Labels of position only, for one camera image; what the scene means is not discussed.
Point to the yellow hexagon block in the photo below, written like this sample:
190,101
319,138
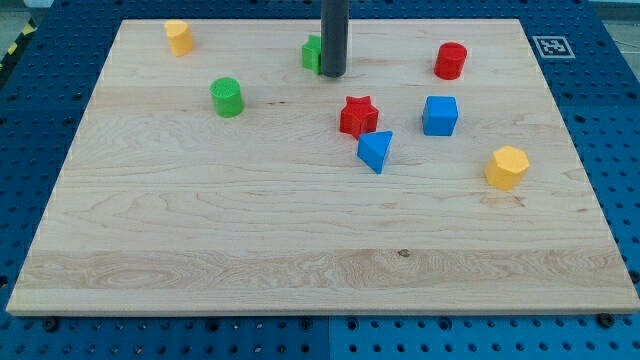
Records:
507,167

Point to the blue triangle block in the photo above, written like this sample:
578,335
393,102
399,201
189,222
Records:
373,149

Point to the red star block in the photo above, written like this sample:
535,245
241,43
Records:
358,116

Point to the wooden board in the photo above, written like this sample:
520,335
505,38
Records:
164,208

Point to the green cylinder block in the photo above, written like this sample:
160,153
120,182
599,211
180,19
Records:
227,97

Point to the green star block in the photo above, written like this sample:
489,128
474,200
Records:
311,52

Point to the blue cube block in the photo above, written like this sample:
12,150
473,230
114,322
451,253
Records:
440,115

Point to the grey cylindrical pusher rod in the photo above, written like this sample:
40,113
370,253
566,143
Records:
334,37

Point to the red cylinder block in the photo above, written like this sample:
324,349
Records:
450,60

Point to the yellow heart block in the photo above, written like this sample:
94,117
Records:
179,35

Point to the white fiducial marker tag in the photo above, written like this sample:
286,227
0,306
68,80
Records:
553,47

